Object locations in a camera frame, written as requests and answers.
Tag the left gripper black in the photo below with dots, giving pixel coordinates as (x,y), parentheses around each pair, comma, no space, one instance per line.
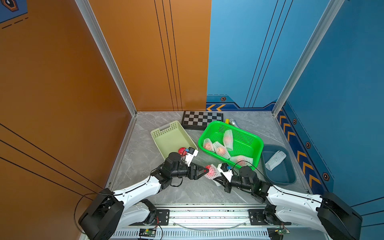
(193,174)

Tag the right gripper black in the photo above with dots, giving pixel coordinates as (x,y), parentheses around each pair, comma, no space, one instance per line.
(225,183)

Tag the bare red apple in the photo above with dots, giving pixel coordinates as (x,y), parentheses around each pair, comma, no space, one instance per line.
(182,151)

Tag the white foam net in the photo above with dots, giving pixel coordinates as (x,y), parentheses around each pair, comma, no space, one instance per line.
(275,160)

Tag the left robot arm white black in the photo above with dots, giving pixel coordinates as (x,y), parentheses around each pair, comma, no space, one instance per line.
(112,210)

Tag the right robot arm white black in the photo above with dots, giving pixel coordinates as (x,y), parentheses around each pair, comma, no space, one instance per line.
(326,213)

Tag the bright green plastic basket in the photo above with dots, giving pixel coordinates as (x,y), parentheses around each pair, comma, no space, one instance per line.
(245,144)

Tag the pale green plastic basket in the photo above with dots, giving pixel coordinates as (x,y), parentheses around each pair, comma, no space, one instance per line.
(171,137)

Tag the black white checkerboard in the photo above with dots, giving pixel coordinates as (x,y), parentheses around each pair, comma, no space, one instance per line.
(196,120)

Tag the grey cylinder yellow tip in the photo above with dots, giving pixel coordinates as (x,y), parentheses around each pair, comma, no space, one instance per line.
(232,122)

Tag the dark teal plastic tray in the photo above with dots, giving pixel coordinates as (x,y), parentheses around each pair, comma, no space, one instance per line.
(284,173)

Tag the green circuit board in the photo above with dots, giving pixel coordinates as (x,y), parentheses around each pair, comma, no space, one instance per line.
(147,234)

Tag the small right circuit board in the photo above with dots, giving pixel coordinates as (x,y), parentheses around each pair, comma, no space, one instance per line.
(277,234)

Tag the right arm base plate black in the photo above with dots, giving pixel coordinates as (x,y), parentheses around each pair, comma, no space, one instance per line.
(267,216)

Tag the aluminium front rail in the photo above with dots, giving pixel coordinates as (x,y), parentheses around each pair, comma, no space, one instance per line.
(215,222)

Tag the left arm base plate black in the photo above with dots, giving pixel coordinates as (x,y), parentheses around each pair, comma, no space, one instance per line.
(155,217)

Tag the left aluminium corner post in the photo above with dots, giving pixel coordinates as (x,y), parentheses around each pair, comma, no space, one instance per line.
(101,42)

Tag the aluminium corner post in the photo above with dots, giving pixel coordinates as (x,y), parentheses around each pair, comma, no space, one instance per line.
(101,42)
(318,34)

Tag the right aluminium corner post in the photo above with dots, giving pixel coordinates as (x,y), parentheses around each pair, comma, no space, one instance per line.
(318,34)

